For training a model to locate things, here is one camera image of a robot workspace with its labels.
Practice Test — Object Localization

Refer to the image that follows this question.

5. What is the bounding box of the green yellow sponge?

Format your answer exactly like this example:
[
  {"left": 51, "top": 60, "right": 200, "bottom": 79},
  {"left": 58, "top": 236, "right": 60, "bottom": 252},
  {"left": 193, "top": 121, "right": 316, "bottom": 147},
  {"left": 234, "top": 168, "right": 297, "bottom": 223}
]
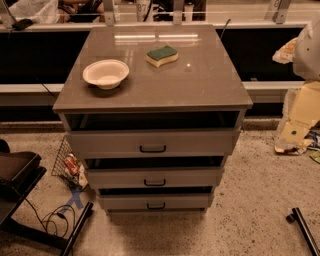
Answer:
[{"left": 146, "top": 45, "right": 178, "bottom": 68}]

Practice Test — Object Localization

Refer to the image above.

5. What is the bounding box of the white plastic bag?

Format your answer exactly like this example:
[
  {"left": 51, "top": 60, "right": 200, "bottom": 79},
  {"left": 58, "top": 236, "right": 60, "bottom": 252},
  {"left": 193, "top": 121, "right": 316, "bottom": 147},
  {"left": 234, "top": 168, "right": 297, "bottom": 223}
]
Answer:
[{"left": 9, "top": 0, "right": 59, "bottom": 24}]

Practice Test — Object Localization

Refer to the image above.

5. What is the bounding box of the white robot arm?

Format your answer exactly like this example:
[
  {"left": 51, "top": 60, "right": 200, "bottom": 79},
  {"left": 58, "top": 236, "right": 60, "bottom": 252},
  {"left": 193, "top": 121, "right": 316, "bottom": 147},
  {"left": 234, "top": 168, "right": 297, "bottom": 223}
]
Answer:
[{"left": 280, "top": 16, "right": 320, "bottom": 145}]

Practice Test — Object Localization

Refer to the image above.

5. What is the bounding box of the black stand base left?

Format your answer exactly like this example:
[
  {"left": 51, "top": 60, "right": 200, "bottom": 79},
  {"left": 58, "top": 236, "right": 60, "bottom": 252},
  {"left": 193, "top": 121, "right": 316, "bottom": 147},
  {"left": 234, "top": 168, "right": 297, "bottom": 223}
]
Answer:
[{"left": 0, "top": 139, "right": 93, "bottom": 256}]

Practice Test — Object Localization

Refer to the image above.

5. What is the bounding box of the grey drawer cabinet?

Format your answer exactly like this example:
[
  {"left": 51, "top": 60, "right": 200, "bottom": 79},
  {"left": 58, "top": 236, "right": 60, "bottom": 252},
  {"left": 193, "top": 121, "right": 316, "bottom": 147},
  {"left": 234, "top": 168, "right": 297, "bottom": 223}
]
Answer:
[{"left": 53, "top": 25, "right": 252, "bottom": 197}]

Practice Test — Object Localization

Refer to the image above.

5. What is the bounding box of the blue snack bag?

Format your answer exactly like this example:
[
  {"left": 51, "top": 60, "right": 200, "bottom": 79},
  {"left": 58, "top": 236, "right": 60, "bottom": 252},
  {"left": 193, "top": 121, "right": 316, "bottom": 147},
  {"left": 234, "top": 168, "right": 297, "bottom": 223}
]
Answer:
[{"left": 306, "top": 131, "right": 320, "bottom": 150}]

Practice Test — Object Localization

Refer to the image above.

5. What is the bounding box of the black device on ledge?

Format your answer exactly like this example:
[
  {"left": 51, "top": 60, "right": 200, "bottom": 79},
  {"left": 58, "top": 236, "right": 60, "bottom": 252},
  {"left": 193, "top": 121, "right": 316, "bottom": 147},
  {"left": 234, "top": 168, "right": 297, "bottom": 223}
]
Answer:
[{"left": 12, "top": 18, "right": 33, "bottom": 31}]

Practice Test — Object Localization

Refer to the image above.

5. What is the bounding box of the black stand leg right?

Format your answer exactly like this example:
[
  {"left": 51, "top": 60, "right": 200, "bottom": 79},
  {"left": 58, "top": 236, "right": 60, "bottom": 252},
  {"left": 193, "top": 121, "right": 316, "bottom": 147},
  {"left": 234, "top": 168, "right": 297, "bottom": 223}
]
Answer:
[{"left": 286, "top": 208, "right": 320, "bottom": 256}]

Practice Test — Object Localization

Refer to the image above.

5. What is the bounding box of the grey drawer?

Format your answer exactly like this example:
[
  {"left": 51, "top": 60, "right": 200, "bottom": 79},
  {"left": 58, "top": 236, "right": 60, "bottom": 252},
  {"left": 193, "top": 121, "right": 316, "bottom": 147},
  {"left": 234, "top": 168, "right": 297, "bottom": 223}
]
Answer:
[
  {"left": 97, "top": 193, "right": 214, "bottom": 211},
  {"left": 86, "top": 167, "right": 224, "bottom": 189},
  {"left": 66, "top": 129, "right": 240, "bottom": 159}
]

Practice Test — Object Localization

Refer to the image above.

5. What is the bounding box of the green packet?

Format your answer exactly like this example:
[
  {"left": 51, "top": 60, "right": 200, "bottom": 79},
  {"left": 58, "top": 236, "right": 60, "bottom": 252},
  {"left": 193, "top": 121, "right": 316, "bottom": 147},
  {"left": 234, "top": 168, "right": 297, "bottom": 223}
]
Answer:
[{"left": 310, "top": 151, "right": 320, "bottom": 164}]

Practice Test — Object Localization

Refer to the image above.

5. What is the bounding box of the red soda can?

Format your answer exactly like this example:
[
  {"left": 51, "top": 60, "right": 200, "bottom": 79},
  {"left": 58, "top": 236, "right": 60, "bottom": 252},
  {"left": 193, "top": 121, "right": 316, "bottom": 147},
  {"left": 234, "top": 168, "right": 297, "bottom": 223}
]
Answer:
[{"left": 64, "top": 154, "right": 79, "bottom": 176}]

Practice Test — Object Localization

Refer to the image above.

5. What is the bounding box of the white paper bowl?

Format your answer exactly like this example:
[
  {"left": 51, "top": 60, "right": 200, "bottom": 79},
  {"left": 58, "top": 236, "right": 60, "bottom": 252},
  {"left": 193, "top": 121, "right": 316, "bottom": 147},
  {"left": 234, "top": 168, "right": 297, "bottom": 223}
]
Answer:
[{"left": 82, "top": 59, "right": 129, "bottom": 90}]

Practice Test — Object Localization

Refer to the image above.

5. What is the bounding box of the blue tape cross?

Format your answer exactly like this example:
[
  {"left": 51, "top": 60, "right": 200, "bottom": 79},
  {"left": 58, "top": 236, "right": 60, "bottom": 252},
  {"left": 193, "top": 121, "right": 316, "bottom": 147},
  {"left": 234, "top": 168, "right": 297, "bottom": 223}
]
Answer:
[{"left": 67, "top": 189, "right": 83, "bottom": 210}]

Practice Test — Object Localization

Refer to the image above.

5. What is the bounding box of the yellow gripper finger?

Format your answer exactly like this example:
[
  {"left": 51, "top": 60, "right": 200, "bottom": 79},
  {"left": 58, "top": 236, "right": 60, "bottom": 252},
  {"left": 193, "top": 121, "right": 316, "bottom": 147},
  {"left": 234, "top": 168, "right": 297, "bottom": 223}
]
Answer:
[
  {"left": 289, "top": 81, "right": 320, "bottom": 127},
  {"left": 279, "top": 121, "right": 311, "bottom": 144}
]

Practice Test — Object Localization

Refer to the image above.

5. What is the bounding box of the crumpled snack wrapper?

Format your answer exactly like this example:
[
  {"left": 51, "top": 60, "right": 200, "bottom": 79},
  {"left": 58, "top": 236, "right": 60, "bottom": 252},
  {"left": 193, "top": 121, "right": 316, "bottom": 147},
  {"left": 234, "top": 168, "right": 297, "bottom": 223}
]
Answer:
[{"left": 274, "top": 138, "right": 313, "bottom": 155}]

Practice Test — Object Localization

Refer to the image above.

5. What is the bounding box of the seated person behind glass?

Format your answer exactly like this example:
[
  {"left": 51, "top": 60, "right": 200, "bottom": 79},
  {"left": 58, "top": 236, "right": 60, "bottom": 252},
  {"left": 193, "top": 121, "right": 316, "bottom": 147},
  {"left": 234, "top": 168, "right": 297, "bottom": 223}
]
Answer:
[{"left": 58, "top": 0, "right": 104, "bottom": 23}]

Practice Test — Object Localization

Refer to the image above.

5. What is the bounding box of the wire mesh basket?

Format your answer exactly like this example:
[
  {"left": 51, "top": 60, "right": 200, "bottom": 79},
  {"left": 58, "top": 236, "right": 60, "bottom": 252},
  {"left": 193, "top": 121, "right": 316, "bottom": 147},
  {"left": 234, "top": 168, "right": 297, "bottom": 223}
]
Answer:
[{"left": 51, "top": 137, "right": 88, "bottom": 191}]

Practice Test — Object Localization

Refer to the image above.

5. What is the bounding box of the black cable on floor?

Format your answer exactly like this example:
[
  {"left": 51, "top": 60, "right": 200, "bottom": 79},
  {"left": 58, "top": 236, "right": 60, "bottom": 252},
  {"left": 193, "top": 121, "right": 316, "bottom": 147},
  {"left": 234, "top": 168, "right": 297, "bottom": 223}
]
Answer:
[{"left": 23, "top": 197, "right": 77, "bottom": 239}]

